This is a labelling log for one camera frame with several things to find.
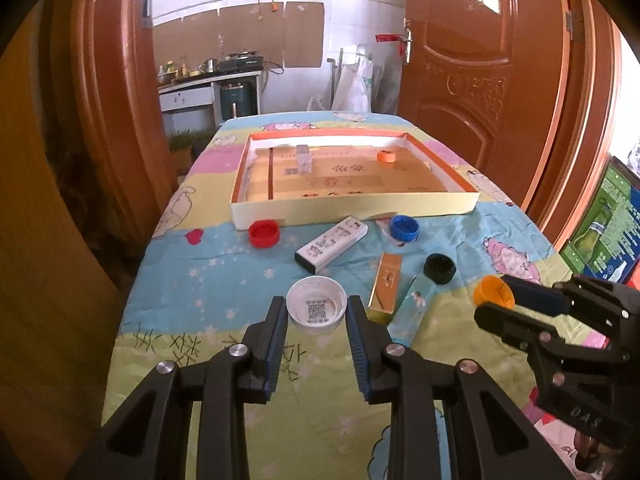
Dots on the crate of green plants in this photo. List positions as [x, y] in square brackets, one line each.
[187, 139]

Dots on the green poster board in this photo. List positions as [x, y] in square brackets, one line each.
[605, 230]

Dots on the white kitchen counter cabinet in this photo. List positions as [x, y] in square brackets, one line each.
[185, 97]

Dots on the red bottle cap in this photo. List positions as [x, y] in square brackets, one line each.
[264, 234]

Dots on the green air fryer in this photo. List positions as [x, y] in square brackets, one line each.
[234, 102]

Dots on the black bottle cap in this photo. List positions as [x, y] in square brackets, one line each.
[440, 267]

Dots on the cardboard wall sheets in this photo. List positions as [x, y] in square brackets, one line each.
[240, 30]

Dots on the plain wooden panel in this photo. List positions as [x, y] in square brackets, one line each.
[45, 260]

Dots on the blue bottle cap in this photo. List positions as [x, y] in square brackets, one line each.
[404, 227]

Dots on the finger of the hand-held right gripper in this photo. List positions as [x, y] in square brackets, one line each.
[535, 296]
[510, 327]

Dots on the large white sack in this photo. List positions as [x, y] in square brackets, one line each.
[355, 85]

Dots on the shallow orange-rimmed cardboard box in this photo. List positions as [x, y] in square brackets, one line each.
[350, 210]

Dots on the yellow-capped bottle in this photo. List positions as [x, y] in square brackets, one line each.
[171, 69]

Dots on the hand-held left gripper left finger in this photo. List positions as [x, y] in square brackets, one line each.
[276, 357]

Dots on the white bottle cap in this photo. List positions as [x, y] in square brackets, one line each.
[316, 305]

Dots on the red tape strip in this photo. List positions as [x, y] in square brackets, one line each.
[390, 38]

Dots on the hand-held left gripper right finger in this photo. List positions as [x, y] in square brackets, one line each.
[358, 357]

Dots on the metal kettle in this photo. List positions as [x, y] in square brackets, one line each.
[208, 66]

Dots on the white cartoon cat case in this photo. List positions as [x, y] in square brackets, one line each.
[330, 242]

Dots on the orange bottle cap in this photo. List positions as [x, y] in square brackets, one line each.
[385, 156]
[492, 291]

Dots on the black gas stove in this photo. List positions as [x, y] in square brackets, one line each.
[242, 62]

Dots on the carved brown wooden door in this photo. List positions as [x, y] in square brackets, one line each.
[475, 110]

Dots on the gold lighter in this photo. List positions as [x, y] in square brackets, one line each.
[386, 285]

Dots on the light blue lighter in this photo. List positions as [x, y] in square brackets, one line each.
[412, 305]

